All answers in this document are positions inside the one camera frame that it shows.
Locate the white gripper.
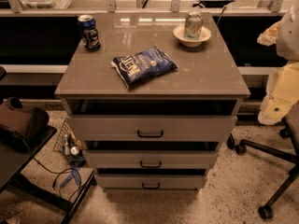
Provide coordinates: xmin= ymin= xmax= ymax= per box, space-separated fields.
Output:
xmin=257 ymin=21 xmax=299 ymax=125

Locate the green 7up soda can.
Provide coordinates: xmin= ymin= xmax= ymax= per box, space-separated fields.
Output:
xmin=184 ymin=11 xmax=203 ymax=40

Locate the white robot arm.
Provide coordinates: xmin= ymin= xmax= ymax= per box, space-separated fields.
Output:
xmin=257 ymin=5 xmax=299 ymax=125

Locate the white paper bowl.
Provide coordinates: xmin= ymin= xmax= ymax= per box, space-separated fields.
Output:
xmin=173 ymin=24 xmax=212 ymax=49

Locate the blue pepsi can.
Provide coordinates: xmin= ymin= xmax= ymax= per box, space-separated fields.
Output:
xmin=78 ymin=14 xmax=101 ymax=51

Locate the blue chip bag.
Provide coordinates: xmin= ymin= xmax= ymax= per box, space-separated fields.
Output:
xmin=111 ymin=45 xmax=178 ymax=89

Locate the grey drawer cabinet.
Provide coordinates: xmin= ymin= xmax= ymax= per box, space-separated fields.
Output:
xmin=55 ymin=12 xmax=249 ymax=177

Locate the top grey drawer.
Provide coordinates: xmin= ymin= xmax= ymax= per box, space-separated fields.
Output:
xmin=66 ymin=115 xmax=236 ymax=142

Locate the grey drawer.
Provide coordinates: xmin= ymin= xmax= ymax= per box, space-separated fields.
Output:
xmin=94 ymin=174 xmax=207 ymax=189
xmin=66 ymin=115 xmax=236 ymax=142
xmin=83 ymin=150 xmax=218 ymax=169

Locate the middle grey drawer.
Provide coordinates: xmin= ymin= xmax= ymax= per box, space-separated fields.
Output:
xmin=83 ymin=150 xmax=218 ymax=169

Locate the bottom grey drawer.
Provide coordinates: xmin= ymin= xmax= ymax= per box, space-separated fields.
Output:
xmin=94 ymin=174 xmax=207 ymax=189

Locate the brown bag on table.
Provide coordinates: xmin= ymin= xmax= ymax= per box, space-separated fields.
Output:
xmin=0 ymin=97 xmax=49 ymax=153

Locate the black side table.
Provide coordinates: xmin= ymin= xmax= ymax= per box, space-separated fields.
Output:
xmin=0 ymin=66 xmax=96 ymax=224

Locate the wire basket with items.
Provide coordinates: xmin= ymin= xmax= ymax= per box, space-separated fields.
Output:
xmin=53 ymin=119 xmax=86 ymax=167

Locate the black floor cable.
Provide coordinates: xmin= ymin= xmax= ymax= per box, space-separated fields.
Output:
xmin=32 ymin=156 xmax=83 ymax=198

